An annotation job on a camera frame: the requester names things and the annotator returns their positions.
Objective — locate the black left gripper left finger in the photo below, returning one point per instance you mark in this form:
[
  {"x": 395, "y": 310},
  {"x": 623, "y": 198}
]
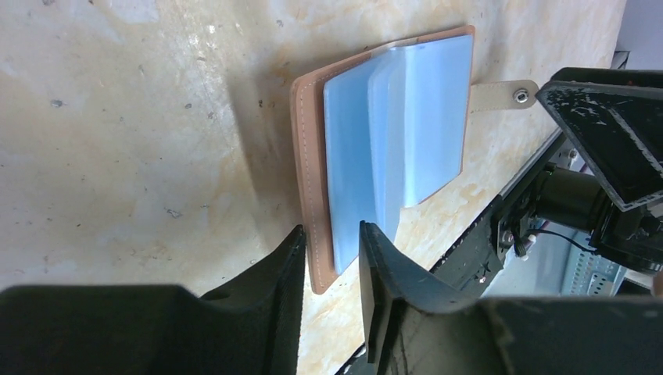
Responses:
[{"x": 249, "y": 325}]

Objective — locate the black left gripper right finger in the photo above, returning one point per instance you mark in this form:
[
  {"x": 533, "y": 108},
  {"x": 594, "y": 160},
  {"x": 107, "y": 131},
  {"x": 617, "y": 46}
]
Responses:
[{"x": 593, "y": 335}]

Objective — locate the white cable duct strip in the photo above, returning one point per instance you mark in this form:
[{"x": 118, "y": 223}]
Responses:
[{"x": 591, "y": 275}]

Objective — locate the brown leather card holder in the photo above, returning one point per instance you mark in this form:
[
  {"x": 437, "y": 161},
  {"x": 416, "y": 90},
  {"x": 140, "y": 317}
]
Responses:
[{"x": 381, "y": 131}]

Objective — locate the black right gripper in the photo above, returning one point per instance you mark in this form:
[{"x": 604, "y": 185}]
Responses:
[{"x": 614, "y": 119}]

